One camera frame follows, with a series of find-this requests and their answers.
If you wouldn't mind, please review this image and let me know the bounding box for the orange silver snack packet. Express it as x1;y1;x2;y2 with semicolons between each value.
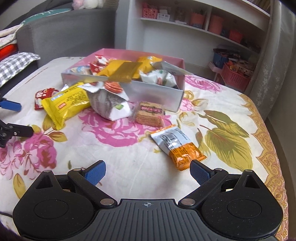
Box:
150;125;207;171

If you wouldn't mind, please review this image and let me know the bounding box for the red strawberry snack packet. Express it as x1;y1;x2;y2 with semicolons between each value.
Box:
35;88;59;110

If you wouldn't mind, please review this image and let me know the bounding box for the yellow snack packet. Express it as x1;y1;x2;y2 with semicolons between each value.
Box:
41;82;90;131

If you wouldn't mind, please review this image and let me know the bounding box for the white peach snack bag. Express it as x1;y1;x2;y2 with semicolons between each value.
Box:
79;82;132;121

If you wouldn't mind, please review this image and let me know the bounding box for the grey checked pillow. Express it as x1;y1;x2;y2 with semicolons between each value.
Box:
1;52;41;87

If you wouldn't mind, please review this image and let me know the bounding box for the floral tablecloth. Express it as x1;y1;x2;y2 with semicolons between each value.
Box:
1;57;288;240

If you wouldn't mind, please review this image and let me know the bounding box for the red folded cloth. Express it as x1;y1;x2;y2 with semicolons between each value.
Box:
0;44;18;61

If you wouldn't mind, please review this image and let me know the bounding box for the brown wafer biscuit packet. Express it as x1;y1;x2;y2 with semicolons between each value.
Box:
135;101;165;128

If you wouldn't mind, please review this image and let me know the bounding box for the white blue pastry packet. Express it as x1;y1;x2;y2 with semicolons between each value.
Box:
69;66;92;75

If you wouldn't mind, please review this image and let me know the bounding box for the red white candy packet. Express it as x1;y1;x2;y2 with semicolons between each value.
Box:
89;54;109;75

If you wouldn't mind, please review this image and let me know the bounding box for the teal cushion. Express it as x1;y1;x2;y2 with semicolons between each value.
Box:
20;9;72;25

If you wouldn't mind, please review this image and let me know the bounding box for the grey sofa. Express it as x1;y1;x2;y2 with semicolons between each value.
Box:
1;1;119;68

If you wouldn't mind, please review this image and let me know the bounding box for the pink plastic basket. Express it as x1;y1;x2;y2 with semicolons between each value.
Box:
221;64;250;92

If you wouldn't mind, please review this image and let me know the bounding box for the white nut snack packet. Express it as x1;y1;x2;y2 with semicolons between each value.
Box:
139;70;178;89

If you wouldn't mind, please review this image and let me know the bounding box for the gold wafer bar packet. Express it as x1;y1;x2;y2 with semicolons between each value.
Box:
108;62;142;83

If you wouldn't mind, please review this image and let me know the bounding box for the yellow cake packet middle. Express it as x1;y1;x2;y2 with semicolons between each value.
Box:
96;60;130;77

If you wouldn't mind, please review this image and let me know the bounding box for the yellow cake packet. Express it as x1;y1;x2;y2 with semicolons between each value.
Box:
96;60;130;77
132;56;162;79

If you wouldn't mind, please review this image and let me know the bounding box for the pink snack box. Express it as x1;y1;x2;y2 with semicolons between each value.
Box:
61;48;185;112

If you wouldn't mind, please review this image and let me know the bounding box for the white lace curtain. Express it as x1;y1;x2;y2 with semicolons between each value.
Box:
246;1;295;120

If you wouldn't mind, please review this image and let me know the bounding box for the blue storage box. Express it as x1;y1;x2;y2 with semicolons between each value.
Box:
213;52;229;69

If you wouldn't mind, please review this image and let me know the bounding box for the silver grey snack packet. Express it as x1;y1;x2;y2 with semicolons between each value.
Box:
152;61;193;76

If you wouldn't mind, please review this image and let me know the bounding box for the yellow cake packet back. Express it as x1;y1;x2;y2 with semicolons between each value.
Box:
132;56;162;79

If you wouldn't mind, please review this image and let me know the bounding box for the pink white plush toy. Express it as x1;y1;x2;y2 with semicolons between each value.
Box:
72;0;105;10

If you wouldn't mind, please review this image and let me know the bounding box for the white bookshelf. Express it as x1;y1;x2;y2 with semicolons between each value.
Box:
121;1;270;68

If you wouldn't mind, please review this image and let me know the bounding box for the red small basket on shelf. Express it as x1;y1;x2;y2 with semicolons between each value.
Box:
229;30;243;44

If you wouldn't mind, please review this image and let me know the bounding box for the pink cup right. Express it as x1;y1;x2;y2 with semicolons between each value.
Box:
208;15;224;35

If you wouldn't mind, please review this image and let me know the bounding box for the pink cup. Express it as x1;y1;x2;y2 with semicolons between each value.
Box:
190;13;205;29
208;15;224;35

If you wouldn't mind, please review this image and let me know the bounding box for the pink cup left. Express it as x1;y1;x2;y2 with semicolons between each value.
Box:
190;13;205;29

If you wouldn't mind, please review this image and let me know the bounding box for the pink lattice basket on shelf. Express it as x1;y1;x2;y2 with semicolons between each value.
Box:
142;8;159;19

